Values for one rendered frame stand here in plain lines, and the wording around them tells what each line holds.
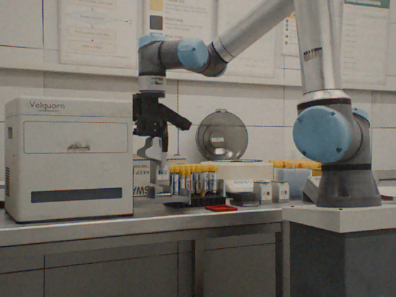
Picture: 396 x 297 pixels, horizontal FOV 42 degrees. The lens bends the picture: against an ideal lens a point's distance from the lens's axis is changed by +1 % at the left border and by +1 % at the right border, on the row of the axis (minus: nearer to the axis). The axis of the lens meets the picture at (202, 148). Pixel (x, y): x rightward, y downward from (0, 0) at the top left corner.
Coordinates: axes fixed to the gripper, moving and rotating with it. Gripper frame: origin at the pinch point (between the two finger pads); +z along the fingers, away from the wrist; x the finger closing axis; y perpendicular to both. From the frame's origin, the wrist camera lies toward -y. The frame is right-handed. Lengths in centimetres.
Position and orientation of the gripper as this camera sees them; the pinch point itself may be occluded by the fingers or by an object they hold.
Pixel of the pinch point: (159, 166)
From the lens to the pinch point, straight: 141.1
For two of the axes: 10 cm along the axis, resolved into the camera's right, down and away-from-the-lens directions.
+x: 4.5, 0.2, -8.9
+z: 0.0, 10.0, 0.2
